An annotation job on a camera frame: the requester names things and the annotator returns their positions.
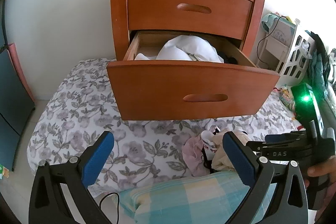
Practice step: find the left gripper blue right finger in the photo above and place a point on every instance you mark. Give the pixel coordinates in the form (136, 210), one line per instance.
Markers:
(283, 184)

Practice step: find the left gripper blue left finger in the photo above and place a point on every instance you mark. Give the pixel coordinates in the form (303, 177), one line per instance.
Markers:
(47, 201)

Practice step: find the cream lace garment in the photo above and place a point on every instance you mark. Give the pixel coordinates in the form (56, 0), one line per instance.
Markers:
(221, 160)

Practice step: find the pink garment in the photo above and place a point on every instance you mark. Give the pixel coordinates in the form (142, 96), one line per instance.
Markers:
(193, 157)

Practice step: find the white garment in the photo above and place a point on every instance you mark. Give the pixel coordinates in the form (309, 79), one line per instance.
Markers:
(185, 48)

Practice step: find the white hello kitty sock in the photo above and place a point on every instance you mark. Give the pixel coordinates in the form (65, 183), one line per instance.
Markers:
(209, 145)

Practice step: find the wooden drawer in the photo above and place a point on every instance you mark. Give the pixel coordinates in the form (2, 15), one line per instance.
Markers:
(160, 90)
(220, 17)

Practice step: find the person's right hand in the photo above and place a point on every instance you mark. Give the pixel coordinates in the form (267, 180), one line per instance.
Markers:
(328, 167)

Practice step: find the colourful toy pile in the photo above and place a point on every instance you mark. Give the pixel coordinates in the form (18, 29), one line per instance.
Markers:
(286, 97)

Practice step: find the teal yellow plaid blanket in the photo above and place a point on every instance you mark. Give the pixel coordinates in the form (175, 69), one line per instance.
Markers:
(208, 199)

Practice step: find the teal hanging garment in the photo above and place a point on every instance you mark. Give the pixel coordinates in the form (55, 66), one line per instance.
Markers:
(319, 68)

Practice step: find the white dollhouse shelf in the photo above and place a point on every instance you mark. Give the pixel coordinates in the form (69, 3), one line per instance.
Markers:
(289, 44)

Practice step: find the dark blue cabinet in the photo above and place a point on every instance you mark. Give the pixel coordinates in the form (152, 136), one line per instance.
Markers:
(16, 108)

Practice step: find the floral bed sheet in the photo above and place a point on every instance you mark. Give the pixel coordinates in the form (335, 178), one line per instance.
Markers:
(144, 152)

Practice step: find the black bundle in drawer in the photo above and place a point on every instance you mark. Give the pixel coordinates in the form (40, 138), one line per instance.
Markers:
(228, 59)

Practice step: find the pink foam mat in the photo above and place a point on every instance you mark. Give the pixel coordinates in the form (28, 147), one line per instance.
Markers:
(17, 66)

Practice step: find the wooden nightstand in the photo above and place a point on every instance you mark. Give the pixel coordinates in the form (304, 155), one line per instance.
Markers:
(183, 3)

